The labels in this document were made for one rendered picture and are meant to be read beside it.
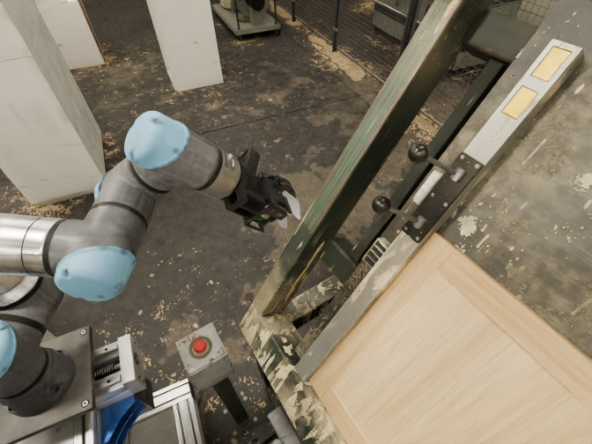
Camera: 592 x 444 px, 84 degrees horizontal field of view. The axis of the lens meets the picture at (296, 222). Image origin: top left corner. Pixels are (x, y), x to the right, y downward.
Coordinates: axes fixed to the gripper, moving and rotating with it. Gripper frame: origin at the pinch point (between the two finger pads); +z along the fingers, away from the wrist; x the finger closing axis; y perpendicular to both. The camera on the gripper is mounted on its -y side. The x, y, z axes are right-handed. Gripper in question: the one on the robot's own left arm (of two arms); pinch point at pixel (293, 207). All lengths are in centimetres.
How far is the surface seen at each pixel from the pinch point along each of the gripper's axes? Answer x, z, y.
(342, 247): -4.7, 30.6, -0.5
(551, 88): 49, 9, 4
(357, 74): 19, 259, -306
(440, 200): 24.8, 14.1, 9.0
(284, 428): -48, 40, 38
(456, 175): 29.8, 11.4, 7.4
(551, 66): 51, 7, 1
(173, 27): -102, 78, -337
